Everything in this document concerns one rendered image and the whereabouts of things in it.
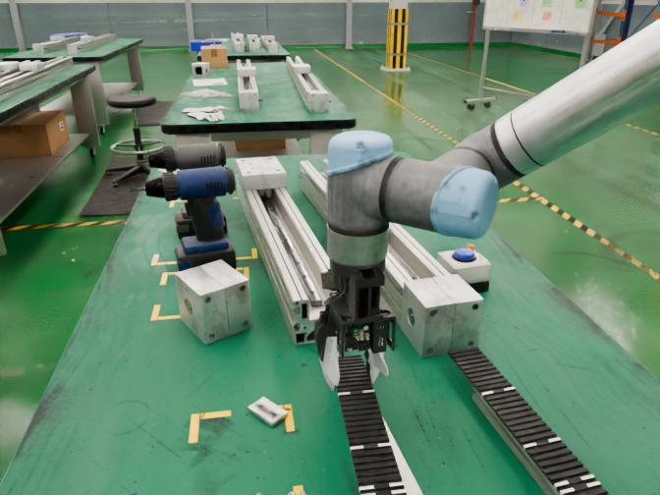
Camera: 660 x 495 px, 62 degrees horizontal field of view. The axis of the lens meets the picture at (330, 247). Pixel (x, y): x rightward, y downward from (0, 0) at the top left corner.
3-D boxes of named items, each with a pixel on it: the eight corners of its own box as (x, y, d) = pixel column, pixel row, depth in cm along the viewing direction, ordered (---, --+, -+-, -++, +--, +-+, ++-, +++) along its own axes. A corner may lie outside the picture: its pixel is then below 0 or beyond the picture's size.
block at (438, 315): (490, 347, 91) (497, 297, 87) (421, 358, 88) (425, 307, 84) (464, 318, 99) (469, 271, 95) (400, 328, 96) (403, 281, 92)
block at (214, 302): (263, 322, 98) (261, 275, 94) (205, 345, 92) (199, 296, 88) (236, 300, 105) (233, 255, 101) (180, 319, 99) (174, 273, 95)
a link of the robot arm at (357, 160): (379, 148, 57) (311, 137, 62) (376, 244, 62) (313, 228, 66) (412, 134, 63) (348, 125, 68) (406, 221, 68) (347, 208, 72)
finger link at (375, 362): (380, 404, 76) (368, 352, 71) (367, 377, 81) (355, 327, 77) (402, 396, 76) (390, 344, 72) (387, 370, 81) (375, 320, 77)
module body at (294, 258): (351, 336, 94) (352, 293, 90) (294, 345, 92) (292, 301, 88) (270, 191, 164) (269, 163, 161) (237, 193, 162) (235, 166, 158)
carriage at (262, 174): (287, 197, 142) (286, 172, 139) (244, 201, 139) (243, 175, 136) (276, 179, 156) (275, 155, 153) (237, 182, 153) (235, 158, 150)
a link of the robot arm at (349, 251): (320, 217, 70) (381, 211, 72) (320, 249, 72) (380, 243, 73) (336, 241, 63) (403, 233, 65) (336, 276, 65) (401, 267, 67)
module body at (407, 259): (452, 320, 99) (457, 278, 95) (400, 328, 96) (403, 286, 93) (332, 186, 169) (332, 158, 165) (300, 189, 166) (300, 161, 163)
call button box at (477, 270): (488, 291, 109) (492, 262, 106) (444, 298, 106) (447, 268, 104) (468, 273, 116) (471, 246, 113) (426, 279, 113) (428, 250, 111)
